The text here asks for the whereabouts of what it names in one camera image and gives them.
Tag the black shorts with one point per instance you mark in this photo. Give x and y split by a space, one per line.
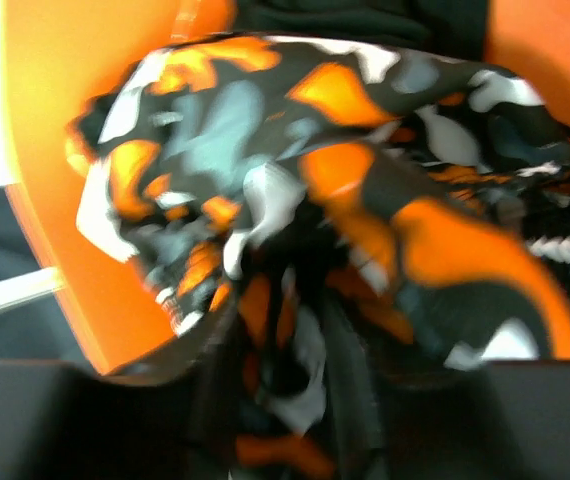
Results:
452 28

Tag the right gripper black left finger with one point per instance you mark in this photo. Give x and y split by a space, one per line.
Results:
161 417

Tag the orange camouflage shorts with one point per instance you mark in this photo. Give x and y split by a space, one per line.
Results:
248 176

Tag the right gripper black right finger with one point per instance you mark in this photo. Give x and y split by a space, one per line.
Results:
507 420

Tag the orange plastic laundry basket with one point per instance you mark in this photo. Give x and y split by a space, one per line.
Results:
58 55

